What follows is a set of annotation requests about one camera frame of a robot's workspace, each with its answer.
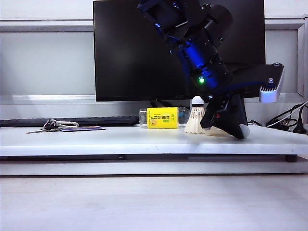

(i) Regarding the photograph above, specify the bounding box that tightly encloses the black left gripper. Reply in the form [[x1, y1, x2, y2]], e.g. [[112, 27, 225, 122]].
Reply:
[[200, 90, 249, 140]]

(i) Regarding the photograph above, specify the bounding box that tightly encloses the metal key bunch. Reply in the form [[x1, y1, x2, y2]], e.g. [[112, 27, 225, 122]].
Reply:
[[26, 119, 60, 134]]

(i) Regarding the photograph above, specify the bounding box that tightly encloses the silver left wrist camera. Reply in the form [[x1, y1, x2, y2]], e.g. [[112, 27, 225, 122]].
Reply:
[[259, 63, 286, 104]]

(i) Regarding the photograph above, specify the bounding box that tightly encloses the yellow label plastic bottle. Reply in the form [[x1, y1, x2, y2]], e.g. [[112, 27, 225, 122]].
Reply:
[[139, 107, 191, 129]]

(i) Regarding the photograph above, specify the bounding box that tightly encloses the black keyboard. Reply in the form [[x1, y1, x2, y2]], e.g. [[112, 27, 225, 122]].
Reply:
[[0, 116, 140, 128]]

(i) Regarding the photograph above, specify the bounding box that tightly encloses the white raised desk board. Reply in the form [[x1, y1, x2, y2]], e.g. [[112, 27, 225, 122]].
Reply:
[[0, 124, 308, 164]]

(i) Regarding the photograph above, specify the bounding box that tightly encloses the aluminium partition frame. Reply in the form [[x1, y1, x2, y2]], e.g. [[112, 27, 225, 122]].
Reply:
[[0, 16, 308, 108]]

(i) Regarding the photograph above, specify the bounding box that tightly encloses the beige braided key strap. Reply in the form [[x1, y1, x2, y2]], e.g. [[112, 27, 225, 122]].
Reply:
[[54, 121, 80, 128]]

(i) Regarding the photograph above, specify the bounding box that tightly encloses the black cable bundle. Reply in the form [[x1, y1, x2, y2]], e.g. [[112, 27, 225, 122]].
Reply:
[[266, 104, 301, 132]]

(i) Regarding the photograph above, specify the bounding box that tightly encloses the black computer monitor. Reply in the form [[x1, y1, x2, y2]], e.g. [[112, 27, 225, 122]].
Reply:
[[93, 0, 267, 103]]

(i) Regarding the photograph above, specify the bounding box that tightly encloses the black power plug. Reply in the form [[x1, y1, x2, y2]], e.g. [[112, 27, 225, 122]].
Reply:
[[292, 105, 308, 135]]

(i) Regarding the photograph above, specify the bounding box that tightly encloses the purple plastic card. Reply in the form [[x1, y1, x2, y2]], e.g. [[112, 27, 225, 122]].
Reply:
[[60, 126, 107, 132]]

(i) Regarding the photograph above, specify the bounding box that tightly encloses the white feather shuttlecock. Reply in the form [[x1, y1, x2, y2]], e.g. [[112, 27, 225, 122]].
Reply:
[[184, 95, 206, 134], [205, 123, 251, 140]]

